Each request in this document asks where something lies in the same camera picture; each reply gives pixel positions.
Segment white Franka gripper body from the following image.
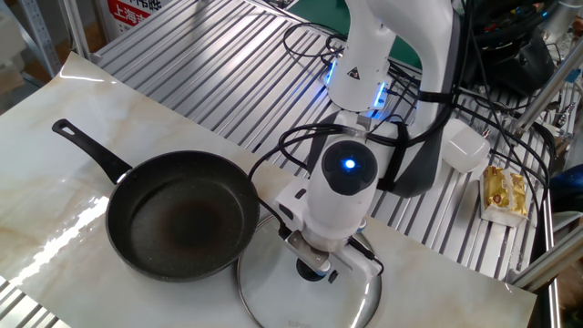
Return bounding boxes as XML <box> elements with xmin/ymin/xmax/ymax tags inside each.
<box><xmin>272</xmin><ymin>176</ymin><xmax>384</xmax><ymax>280</ymax></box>

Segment glass lid with black knob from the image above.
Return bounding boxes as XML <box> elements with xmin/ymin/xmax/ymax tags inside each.
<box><xmin>235</xmin><ymin>213</ymin><xmax>383</xmax><ymax>328</ymax></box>

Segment black frying pan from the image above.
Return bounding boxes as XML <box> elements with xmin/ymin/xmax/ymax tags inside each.
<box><xmin>51</xmin><ymin>118</ymin><xmax>261</xmax><ymax>282</ymax></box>

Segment yellow snack packet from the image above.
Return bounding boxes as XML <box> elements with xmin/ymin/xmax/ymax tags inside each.
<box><xmin>477</xmin><ymin>164</ymin><xmax>530</xmax><ymax>228</ymax></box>

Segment white plastic bottle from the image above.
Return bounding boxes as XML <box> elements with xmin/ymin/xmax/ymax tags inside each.
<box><xmin>441</xmin><ymin>118</ymin><xmax>492</xmax><ymax>174</ymax></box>

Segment dark blue shiny object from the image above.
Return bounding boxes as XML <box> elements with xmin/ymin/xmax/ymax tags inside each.
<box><xmin>548</xmin><ymin>163</ymin><xmax>583</xmax><ymax>214</ymax></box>

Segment green mat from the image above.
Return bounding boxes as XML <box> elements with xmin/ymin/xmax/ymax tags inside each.
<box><xmin>286</xmin><ymin>0</ymin><xmax>423</xmax><ymax>69</ymax></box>

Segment black racing wheel controller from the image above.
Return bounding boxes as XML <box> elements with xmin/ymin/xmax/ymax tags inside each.
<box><xmin>457</xmin><ymin>0</ymin><xmax>559</xmax><ymax>97</ymax></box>

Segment white marble pattern mat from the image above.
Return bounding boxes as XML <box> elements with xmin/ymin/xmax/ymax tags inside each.
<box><xmin>0</xmin><ymin>51</ymin><xmax>538</xmax><ymax>328</ymax></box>

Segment grey metal cylinder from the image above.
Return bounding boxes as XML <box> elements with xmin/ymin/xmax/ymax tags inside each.
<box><xmin>541</xmin><ymin>0</ymin><xmax>583</xmax><ymax>42</ymax></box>

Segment red and white sign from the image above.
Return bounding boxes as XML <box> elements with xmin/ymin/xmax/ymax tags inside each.
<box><xmin>107</xmin><ymin>0</ymin><xmax>159</xmax><ymax>40</ymax></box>

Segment grey perforated shelf upright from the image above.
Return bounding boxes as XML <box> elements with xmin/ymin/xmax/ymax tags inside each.
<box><xmin>15</xmin><ymin>0</ymin><xmax>63</xmax><ymax>78</ymax></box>

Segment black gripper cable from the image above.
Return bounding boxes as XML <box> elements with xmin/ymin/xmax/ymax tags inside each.
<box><xmin>348</xmin><ymin>236</ymin><xmax>384</xmax><ymax>277</ymax></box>

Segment black camera cable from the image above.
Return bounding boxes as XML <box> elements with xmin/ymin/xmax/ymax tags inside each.
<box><xmin>247</xmin><ymin>122</ymin><xmax>347</xmax><ymax>241</ymax></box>

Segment aluminium profile post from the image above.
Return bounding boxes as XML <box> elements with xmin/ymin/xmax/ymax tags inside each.
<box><xmin>58</xmin><ymin>0</ymin><xmax>95</xmax><ymax>60</ymax></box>
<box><xmin>512</xmin><ymin>45</ymin><xmax>583</xmax><ymax>138</ymax></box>
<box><xmin>507</xmin><ymin>225</ymin><xmax>583</xmax><ymax>292</ymax></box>

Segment thick black cable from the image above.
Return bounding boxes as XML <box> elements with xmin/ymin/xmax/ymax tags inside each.
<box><xmin>491</xmin><ymin>120</ymin><xmax>556</xmax><ymax>215</ymax></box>

